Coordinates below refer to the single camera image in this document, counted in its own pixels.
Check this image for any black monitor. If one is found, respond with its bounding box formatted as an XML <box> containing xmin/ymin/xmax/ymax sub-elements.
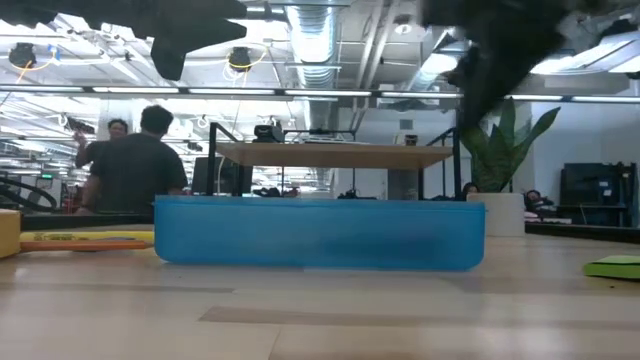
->
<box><xmin>191</xmin><ymin>156</ymin><xmax>254</xmax><ymax>197</ymax></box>

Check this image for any green sticky note pad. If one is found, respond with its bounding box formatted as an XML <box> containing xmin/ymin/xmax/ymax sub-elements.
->
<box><xmin>582</xmin><ymin>254</ymin><xmax>640</xmax><ymax>280</ymax></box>

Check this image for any black aluminium table frame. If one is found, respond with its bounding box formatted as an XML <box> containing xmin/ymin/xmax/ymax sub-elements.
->
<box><xmin>19</xmin><ymin>213</ymin><xmax>155</xmax><ymax>232</ymax></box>
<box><xmin>524</xmin><ymin>221</ymin><xmax>640</xmax><ymax>246</ymax></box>

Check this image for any black overhead light bar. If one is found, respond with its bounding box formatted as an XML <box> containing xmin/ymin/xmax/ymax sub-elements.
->
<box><xmin>0</xmin><ymin>83</ymin><xmax>640</xmax><ymax>105</ymax></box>

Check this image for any snake plant in white pot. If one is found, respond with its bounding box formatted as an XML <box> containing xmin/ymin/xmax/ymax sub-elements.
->
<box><xmin>458</xmin><ymin>97</ymin><xmax>562</xmax><ymax>237</ymax></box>

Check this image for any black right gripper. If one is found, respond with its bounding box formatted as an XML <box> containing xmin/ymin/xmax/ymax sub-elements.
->
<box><xmin>419</xmin><ymin>0</ymin><xmax>571</xmax><ymax>131</ymax></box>

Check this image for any wooden shelf riser black frame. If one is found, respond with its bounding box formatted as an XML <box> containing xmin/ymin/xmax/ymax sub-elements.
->
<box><xmin>207</xmin><ymin>122</ymin><xmax>464</xmax><ymax>201</ymax></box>

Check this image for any orange pencil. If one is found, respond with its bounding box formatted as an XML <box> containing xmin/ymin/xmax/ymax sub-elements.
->
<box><xmin>19</xmin><ymin>240</ymin><xmax>154</xmax><ymax>253</ymax></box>

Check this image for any white desk calculator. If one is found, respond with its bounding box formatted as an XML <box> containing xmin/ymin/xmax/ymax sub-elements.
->
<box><xmin>302</xmin><ymin>137</ymin><xmax>355</xmax><ymax>146</ymax></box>

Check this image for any yellow wooden block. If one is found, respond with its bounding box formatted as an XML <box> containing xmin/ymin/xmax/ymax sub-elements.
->
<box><xmin>0</xmin><ymin>208</ymin><xmax>22</xmax><ymax>260</ymax></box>

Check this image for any black cabinet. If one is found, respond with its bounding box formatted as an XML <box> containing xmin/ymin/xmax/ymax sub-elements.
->
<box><xmin>558</xmin><ymin>161</ymin><xmax>639</xmax><ymax>227</ymax></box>

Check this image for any black ceiling device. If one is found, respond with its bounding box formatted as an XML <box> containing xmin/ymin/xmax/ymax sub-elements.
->
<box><xmin>228</xmin><ymin>46</ymin><xmax>254</xmax><ymax>71</ymax></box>
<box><xmin>8</xmin><ymin>42</ymin><xmax>37</xmax><ymax>69</ymax></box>

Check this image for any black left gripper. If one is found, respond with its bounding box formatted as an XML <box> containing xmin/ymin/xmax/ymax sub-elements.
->
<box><xmin>84</xmin><ymin>0</ymin><xmax>249</xmax><ymax>82</ymax></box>

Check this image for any yellow highlighter pen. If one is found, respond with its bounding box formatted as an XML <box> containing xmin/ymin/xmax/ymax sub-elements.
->
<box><xmin>19</xmin><ymin>230</ymin><xmax>155</xmax><ymax>244</ymax></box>

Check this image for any silver ventilation duct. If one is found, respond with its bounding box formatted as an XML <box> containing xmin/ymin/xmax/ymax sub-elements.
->
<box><xmin>283</xmin><ymin>0</ymin><xmax>347</xmax><ymax>90</ymax></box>

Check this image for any blue plastic pencil case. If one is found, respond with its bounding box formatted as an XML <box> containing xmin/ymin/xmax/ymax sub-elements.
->
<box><xmin>153</xmin><ymin>194</ymin><xmax>487</xmax><ymax>273</ymax></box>

